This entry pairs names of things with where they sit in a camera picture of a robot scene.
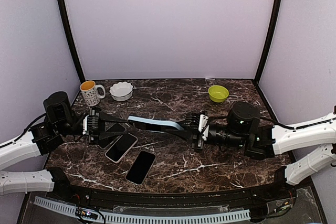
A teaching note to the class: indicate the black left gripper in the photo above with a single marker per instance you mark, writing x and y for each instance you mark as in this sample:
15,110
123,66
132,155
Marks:
95,116

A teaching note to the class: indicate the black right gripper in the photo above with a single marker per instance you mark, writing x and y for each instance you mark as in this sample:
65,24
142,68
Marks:
198,136

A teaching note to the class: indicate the light blue phone case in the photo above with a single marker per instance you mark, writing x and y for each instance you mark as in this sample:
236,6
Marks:
155,121

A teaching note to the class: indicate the black phone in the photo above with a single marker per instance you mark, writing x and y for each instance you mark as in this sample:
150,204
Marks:
147,126

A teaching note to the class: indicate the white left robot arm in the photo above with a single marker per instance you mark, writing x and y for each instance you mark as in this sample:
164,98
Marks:
42,136

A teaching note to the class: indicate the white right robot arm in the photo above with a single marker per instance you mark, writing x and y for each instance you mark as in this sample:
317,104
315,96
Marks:
240,128

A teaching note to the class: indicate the phone in grey case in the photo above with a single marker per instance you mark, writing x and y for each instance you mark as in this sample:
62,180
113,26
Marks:
110,135

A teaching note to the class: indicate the phone in pink case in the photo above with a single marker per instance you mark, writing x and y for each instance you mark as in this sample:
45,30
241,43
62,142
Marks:
121,147

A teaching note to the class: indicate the white patterned mug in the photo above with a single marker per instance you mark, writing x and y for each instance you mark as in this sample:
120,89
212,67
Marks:
92,92

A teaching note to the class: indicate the white scalloped bowl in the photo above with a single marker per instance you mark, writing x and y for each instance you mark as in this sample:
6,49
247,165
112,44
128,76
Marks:
121,91

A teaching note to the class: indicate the green bowl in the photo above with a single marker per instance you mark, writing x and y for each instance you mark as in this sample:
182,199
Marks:
218,94

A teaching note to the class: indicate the left green circuit board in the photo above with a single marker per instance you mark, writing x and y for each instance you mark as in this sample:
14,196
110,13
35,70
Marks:
83,214

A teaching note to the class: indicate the green circuit board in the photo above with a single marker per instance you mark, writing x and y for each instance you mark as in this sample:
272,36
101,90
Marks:
83,214
284,206

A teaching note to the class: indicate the right green circuit board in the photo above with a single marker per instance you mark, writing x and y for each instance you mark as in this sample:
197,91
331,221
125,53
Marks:
284,206

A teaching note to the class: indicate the white slotted cable duct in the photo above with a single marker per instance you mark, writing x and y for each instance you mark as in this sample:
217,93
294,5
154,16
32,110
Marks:
113,217

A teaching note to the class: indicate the black front rail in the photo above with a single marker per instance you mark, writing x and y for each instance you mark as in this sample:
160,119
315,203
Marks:
248,197

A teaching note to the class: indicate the black left frame post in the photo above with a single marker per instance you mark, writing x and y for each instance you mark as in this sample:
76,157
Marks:
70,39

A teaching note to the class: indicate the black frame post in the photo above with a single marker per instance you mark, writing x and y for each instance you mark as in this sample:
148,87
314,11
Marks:
268,41
70,39

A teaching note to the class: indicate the black right frame post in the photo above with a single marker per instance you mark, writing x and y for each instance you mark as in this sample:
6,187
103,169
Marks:
268,41

